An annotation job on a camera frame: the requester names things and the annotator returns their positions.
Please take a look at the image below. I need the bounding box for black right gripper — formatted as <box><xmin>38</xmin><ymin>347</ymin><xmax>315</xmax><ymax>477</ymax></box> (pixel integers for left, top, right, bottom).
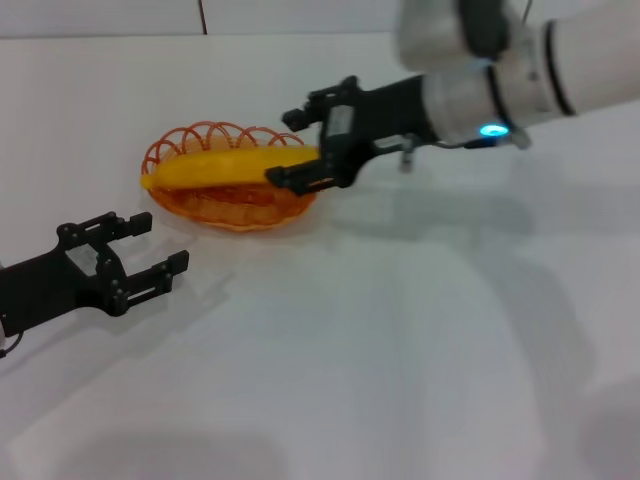
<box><xmin>263</xmin><ymin>73</ymin><xmax>440</xmax><ymax>197</ymax></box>

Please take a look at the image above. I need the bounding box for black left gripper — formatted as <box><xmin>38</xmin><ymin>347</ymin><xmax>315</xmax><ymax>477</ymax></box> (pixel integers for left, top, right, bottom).
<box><xmin>0</xmin><ymin>211</ymin><xmax>191</xmax><ymax>337</ymax></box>

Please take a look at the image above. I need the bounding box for yellow banana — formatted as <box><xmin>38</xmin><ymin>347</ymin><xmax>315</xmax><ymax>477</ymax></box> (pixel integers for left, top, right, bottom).
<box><xmin>139</xmin><ymin>144</ymin><xmax>322</xmax><ymax>191</ymax></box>

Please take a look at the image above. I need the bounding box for orange woven plastic basket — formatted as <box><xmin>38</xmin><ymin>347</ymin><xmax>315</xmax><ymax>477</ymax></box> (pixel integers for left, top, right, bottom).
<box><xmin>140</xmin><ymin>119</ymin><xmax>319</xmax><ymax>233</ymax></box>

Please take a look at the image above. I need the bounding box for silver right wrist plug connector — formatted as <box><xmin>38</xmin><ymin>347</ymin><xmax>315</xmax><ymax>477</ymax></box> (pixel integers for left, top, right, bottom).
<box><xmin>398</xmin><ymin>133</ymin><xmax>420</xmax><ymax>175</ymax></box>

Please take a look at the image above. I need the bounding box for white tablecloth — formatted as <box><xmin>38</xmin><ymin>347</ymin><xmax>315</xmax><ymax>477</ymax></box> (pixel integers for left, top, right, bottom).
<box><xmin>0</xmin><ymin>29</ymin><xmax>640</xmax><ymax>480</ymax></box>

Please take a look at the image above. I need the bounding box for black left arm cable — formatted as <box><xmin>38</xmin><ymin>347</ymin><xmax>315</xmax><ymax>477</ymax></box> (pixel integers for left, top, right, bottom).
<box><xmin>0</xmin><ymin>331</ymin><xmax>25</xmax><ymax>359</ymax></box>

